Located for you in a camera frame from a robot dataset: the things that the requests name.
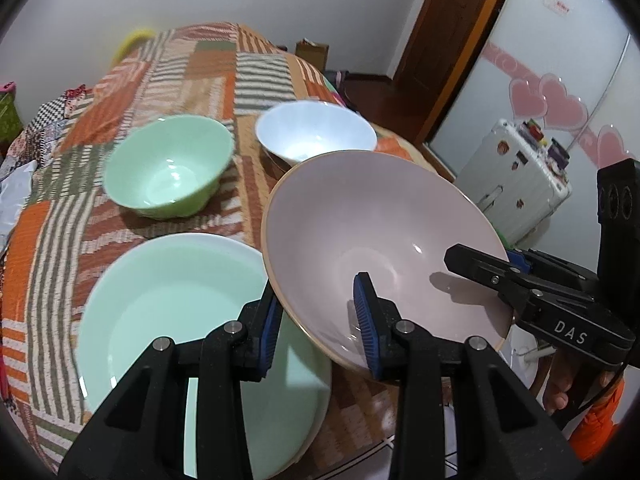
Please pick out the green bowl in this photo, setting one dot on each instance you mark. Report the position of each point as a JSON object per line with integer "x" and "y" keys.
{"x": 165, "y": 170}

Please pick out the white suitcase with stickers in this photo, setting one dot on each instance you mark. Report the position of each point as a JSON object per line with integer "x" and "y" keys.
{"x": 510, "y": 185}

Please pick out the person's right forearm orange sleeve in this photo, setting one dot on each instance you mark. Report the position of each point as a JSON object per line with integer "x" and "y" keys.
{"x": 597, "y": 425}

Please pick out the patchwork blanket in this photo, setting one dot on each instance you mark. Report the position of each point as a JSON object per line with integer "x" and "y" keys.
{"x": 65, "y": 270}

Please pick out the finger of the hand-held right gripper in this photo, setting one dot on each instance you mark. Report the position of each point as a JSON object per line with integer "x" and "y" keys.
{"x": 520, "y": 262}
{"x": 480, "y": 270}

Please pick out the pink bowl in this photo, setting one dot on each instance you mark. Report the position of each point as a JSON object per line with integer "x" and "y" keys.
{"x": 375, "y": 230}

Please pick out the white sliding wardrobe door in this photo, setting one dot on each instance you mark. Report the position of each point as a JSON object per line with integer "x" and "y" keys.
{"x": 590, "y": 60}

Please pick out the red label sticker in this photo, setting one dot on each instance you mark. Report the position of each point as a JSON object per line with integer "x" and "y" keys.
{"x": 559, "y": 5}

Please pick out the yellow foam tube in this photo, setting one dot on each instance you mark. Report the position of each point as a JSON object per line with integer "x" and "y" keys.
{"x": 130, "y": 40}

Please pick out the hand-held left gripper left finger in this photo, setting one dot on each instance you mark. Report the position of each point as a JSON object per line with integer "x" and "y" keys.
{"x": 272, "y": 330}

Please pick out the brown wooden door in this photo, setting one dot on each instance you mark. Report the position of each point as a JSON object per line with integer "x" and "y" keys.
{"x": 450, "y": 35}

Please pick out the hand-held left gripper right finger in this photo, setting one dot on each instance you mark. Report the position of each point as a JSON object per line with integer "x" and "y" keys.
{"x": 365, "y": 330}

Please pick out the green plate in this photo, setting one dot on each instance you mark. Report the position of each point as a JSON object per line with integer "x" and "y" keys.
{"x": 175, "y": 300}

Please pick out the white bowl with dotted base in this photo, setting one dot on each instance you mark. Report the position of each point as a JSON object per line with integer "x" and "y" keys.
{"x": 315, "y": 130}

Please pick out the white cloth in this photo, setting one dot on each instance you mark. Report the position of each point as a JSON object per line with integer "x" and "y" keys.
{"x": 12, "y": 200}

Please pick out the person's right hand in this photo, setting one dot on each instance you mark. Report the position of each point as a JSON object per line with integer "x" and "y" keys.
{"x": 557, "y": 385}

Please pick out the checkered patterned cloth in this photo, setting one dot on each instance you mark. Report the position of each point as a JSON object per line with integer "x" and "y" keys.
{"x": 45, "y": 120}

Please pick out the cardboard box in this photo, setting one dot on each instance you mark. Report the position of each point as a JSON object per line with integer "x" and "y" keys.
{"x": 311, "y": 55}

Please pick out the green storage box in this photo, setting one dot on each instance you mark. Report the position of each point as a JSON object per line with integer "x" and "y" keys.
{"x": 9, "y": 115}

